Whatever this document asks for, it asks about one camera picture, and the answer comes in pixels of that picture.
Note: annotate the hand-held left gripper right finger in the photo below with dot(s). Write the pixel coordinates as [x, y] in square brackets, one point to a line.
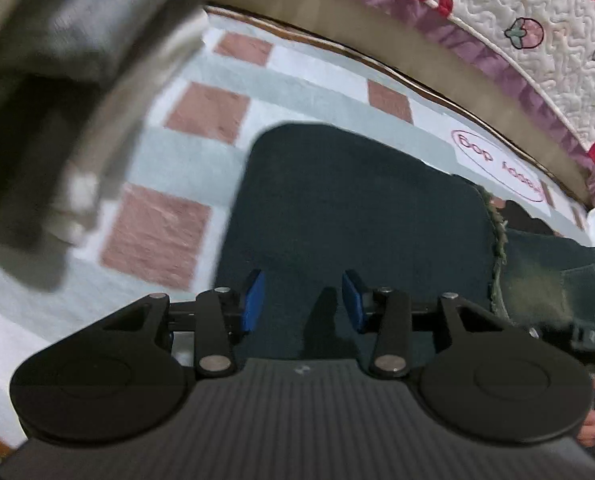
[353, 300]

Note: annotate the grey cloth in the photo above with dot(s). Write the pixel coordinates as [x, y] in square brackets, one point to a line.
[67, 75]

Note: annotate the dark teal garment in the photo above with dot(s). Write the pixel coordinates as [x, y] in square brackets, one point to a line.
[357, 210]

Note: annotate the dark green frayed denim garment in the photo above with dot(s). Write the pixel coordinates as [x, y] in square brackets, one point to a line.
[547, 275]

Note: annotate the checked pink and white mat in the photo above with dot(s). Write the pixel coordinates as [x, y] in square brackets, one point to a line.
[187, 170]

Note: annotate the white quilted red-print blanket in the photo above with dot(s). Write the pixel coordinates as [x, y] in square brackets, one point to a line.
[507, 25]

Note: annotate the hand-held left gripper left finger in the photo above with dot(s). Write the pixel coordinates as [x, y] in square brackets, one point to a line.
[253, 300]

